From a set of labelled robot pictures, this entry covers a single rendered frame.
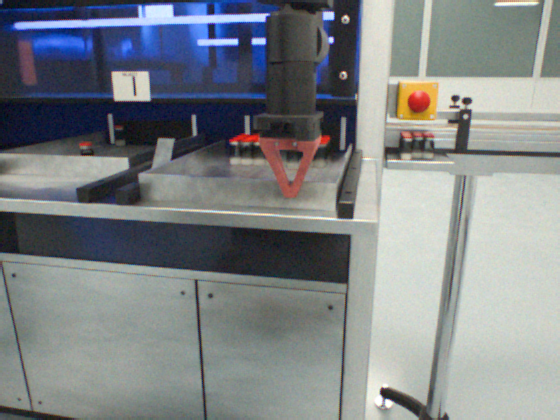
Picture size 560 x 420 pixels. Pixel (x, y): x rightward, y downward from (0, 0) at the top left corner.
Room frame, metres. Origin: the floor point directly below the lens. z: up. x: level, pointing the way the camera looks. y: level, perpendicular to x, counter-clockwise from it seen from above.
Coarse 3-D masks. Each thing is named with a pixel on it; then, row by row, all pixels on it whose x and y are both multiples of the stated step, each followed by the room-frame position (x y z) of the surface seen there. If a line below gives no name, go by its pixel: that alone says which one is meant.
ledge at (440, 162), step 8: (392, 152) 0.96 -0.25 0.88; (392, 160) 0.86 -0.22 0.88; (400, 160) 0.86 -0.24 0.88; (408, 160) 0.86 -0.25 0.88; (416, 160) 0.86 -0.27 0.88; (424, 160) 0.86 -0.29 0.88; (432, 160) 0.86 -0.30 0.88; (440, 160) 0.86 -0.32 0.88; (448, 160) 0.86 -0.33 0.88; (392, 168) 0.86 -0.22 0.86; (400, 168) 0.86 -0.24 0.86; (408, 168) 0.85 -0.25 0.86; (416, 168) 0.85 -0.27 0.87; (424, 168) 0.85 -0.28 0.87; (432, 168) 0.85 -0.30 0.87; (440, 168) 0.84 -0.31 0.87; (448, 168) 0.84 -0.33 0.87
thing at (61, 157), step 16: (48, 144) 0.87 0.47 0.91; (64, 144) 0.92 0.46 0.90; (96, 144) 1.03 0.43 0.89; (176, 144) 0.87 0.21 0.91; (0, 160) 0.74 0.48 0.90; (16, 160) 0.73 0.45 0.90; (32, 160) 0.72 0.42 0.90; (48, 160) 0.72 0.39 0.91; (64, 160) 0.71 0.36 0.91; (80, 160) 0.71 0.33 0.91; (96, 160) 0.70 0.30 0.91; (112, 160) 0.69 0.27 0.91; (128, 160) 0.69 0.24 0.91; (144, 160) 0.74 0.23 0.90; (80, 176) 0.71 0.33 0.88; (96, 176) 0.70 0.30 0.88
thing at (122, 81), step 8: (112, 72) 0.98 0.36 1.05; (120, 72) 0.97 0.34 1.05; (128, 72) 0.97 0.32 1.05; (136, 72) 0.96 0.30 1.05; (144, 72) 0.96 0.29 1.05; (120, 80) 0.97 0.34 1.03; (128, 80) 0.97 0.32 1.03; (136, 80) 0.96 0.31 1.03; (144, 80) 0.96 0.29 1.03; (120, 88) 0.97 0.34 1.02; (128, 88) 0.97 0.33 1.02; (136, 88) 0.97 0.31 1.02; (144, 88) 0.96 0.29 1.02; (120, 96) 0.97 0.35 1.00; (128, 96) 0.97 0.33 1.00; (136, 96) 0.97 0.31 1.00; (144, 96) 0.96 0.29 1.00
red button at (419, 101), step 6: (414, 96) 0.82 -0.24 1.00; (420, 96) 0.82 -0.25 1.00; (426, 96) 0.82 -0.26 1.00; (408, 102) 0.83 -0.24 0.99; (414, 102) 0.82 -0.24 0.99; (420, 102) 0.82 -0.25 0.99; (426, 102) 0.82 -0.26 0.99; (414, 108) 0.82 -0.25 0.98; (420, 108) 0.82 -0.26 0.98; (426, 108) 0.82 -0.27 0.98
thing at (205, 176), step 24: (216, 144) 0.85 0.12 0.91; (168, 168) 0.64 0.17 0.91; (192, 168) 0.73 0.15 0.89; (216, 168) 0.77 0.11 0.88; (240, 168) 0.77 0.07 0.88; (264, 168) 0.77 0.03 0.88; (312, 168) 0.77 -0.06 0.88; (336, 168) 0.77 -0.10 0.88; (144, 192) 0.56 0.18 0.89; (168, 192) 0.56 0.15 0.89; (192, 192) 0.55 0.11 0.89; (216, 192) 0.54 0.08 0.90; (240, 192) 0.54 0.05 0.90; (264, 192) 0.53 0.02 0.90; (312, 192) 0.52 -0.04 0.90; (336, 192) 0.52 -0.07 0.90
